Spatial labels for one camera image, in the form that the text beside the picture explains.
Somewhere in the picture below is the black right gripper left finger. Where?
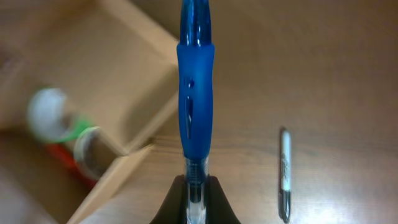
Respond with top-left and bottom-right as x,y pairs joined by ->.
150,175 -> 187,224

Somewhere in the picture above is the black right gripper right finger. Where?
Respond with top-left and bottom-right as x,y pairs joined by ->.
206,176 -> 241,224

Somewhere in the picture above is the beige masking tape roll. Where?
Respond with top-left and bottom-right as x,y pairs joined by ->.
73,126 -> 118,181

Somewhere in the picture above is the red utility knife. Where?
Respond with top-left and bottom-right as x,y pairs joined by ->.
44,144 -> 97,190

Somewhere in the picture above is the blue ballpoint pen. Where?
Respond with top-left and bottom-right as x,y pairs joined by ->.
177,0 -> 215,223

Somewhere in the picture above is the brown cardboard box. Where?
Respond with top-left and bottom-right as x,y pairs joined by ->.
1,1 -> 178,223

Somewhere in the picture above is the green tape roll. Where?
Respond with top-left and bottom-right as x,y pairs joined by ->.
27,88 -> 93,144

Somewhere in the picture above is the black and white marker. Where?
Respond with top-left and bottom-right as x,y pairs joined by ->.
279,128 -> 292,223

